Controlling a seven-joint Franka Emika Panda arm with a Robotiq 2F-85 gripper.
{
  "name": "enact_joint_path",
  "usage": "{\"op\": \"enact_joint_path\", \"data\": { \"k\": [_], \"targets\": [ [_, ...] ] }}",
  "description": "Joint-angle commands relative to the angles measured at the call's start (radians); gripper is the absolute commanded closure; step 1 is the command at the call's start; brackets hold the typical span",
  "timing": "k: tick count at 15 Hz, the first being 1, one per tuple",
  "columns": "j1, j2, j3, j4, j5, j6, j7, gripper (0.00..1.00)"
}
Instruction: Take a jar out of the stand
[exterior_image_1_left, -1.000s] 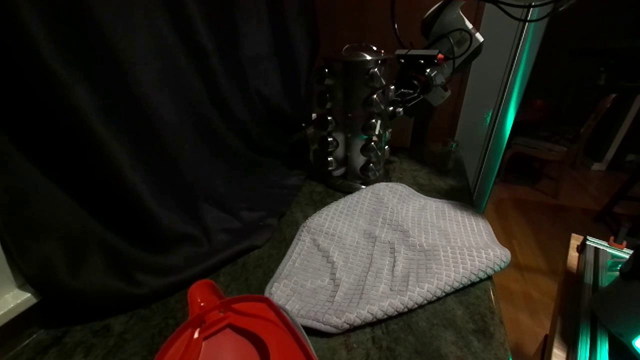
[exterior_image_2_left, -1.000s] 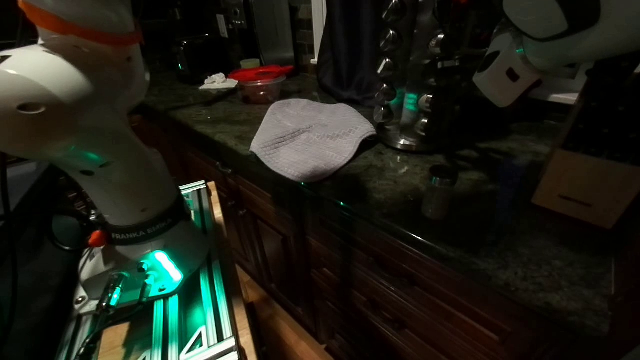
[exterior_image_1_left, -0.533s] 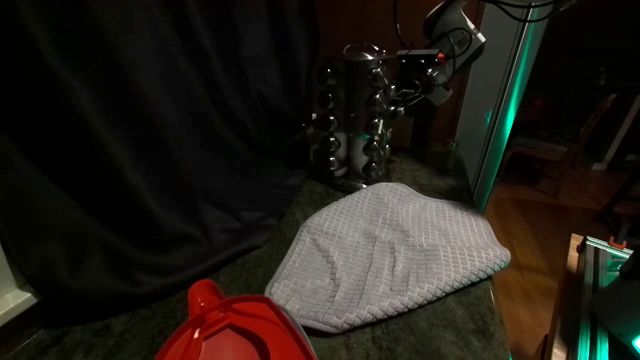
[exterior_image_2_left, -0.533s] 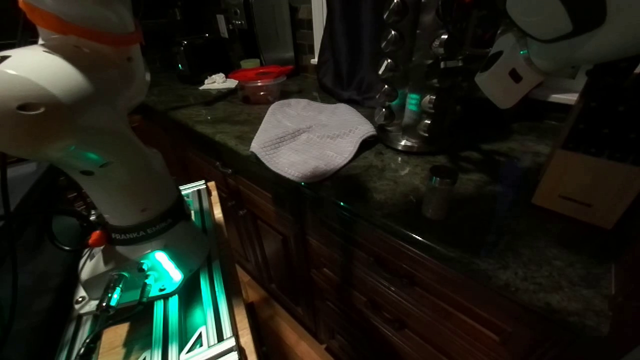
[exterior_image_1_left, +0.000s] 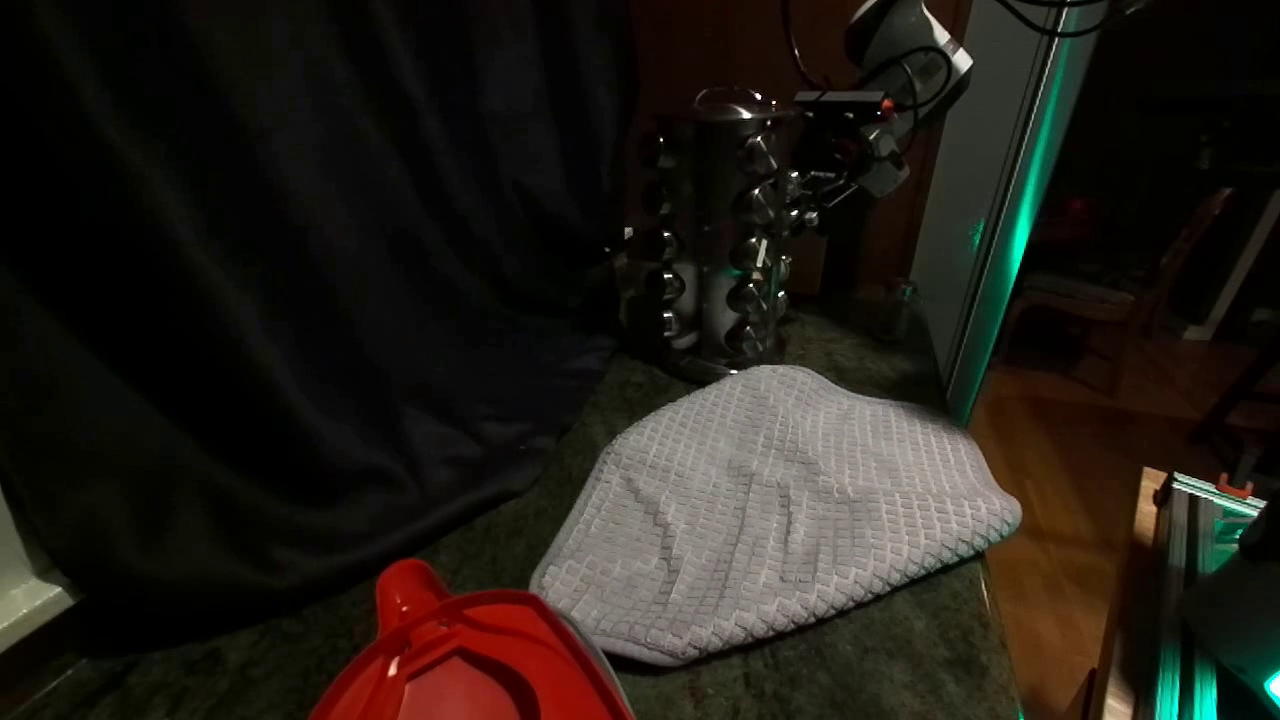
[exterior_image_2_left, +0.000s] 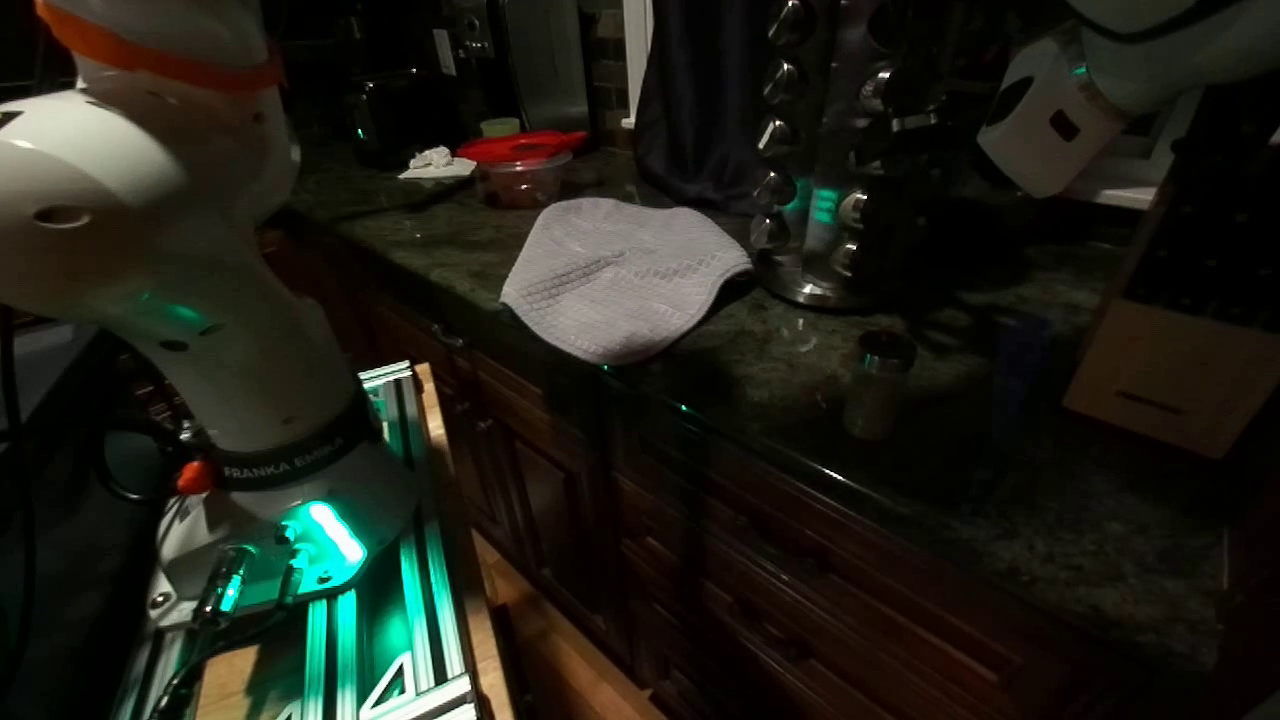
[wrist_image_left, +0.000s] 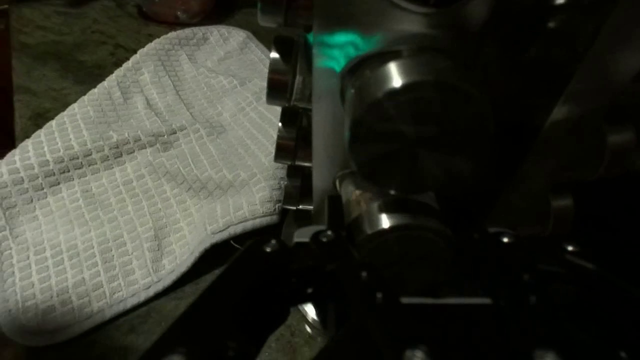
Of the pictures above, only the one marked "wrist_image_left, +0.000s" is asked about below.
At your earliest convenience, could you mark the glass jar with dark lid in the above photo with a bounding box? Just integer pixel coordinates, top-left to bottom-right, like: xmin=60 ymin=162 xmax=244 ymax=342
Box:
xmin=341 ymin=49 xmax=495 ymax=195
xmin=336 ymin=171 xmax=456 ymax=283
xmin=266 ymin=34 xmax=312 ymax=109
xmin=273 ymin=107 xmax=314 ymax=167

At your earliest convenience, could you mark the white waffle cloth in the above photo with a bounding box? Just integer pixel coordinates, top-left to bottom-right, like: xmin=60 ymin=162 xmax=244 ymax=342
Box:
xmin=0 ymin=25 xmax=288 ymax=347

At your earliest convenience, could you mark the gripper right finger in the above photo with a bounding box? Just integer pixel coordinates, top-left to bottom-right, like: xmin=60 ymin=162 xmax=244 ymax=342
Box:
xmin=482 ymin=227 xmax=640 ymax=360

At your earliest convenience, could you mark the metal jar stand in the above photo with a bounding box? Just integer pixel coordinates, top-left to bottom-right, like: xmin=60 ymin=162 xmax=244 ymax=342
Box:
xmin=257 ymin=0 xmax=640 ymax=301

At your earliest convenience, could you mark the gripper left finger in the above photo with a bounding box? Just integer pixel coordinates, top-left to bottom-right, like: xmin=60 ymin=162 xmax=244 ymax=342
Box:
xmin=235 ymin=226 xmax=401 ymax=360

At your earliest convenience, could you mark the red round object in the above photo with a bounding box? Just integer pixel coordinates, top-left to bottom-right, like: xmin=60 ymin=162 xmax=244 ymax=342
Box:
xmin=139 ymin=0 xmax=217 ymax=25

